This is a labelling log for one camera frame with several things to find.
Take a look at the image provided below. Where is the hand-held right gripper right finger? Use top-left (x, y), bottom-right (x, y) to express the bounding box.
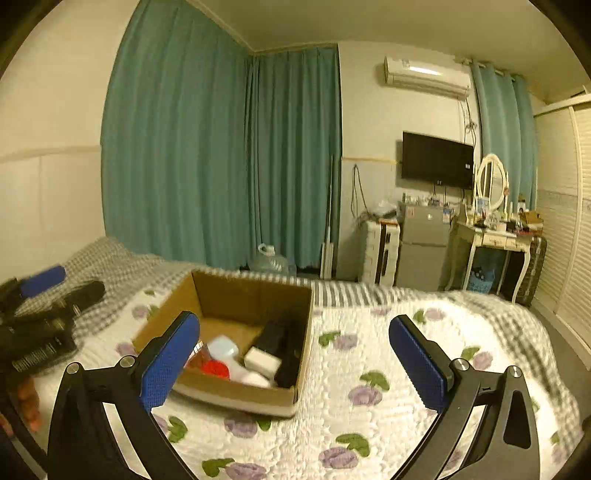
top-left (388, 315), bottom-right (541, 480)

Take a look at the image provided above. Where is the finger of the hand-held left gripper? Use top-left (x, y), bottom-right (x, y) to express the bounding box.
top-left (50, 280), bottom-right (106, 320)
top-left (0, 265), bottom-right (68, 315)

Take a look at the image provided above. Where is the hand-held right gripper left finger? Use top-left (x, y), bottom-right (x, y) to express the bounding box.
top-left (46, 311), bottom-right (202, 480)

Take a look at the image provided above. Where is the white plastic bottle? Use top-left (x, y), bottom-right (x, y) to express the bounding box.
top-left (207, 336), bottom-right (272, 389)

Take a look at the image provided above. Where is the small white box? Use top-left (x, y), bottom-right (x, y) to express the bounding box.
top-left (243, 346), bottom-right (282, 376)

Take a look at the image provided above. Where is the black device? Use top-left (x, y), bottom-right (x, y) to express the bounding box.
top-left (254, 319), bottom-right (304, 390)

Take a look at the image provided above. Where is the person's left hand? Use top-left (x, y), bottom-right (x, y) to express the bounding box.
top-left (14, 376), bottom-right (45, 433)

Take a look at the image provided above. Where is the floral quilted blanket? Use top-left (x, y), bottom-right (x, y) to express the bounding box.
top-left (34, 285), bottom-right (574, 480)

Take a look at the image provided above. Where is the silver mini fridge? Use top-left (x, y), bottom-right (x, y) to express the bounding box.
top-left (396, 202), bottom-right (454, 292)

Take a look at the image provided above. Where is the white suitcase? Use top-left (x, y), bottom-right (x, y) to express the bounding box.
top-left (362, 219), bottom-right (402, 286)

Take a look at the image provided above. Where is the clear water jug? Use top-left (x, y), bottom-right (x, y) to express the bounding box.
top-left (249, 243), bottom-right (297, 277)

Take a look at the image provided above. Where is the white dressing table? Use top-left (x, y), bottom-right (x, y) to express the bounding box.
top-left (450, 219), bottom-right (533, 297)

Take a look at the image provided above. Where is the wide teal curtain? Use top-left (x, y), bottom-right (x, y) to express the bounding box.
top-left (100, 0), bottom-right (256, 274)

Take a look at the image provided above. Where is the oval white vanity mirror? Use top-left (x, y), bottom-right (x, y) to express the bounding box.
top-left (475, 153), bottom-right (507, 213)

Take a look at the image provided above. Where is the white slatted wardrobe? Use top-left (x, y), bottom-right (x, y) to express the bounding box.
top-left (533, 94), bottom-right (591, 334)

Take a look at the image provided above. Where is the narrow teal curtain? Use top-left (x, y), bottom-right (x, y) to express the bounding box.
top-left (245, 44), bottom-right (343, 274)

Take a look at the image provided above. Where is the teal curtain beside wardrobe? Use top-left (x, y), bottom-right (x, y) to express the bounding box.
top-left (470, 60), bottom-right (539, 214)

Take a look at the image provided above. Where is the white air conditioner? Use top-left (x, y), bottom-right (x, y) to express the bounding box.
top-left (383, 56), bottom-right (472, 99)

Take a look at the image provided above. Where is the hanging wall cable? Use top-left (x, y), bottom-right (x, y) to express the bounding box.
top-left (350, 163), bottom-right (371, 223)

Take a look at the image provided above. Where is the black wall television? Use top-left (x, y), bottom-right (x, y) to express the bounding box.
top-left (400, 131), bottom-right (476, 190)

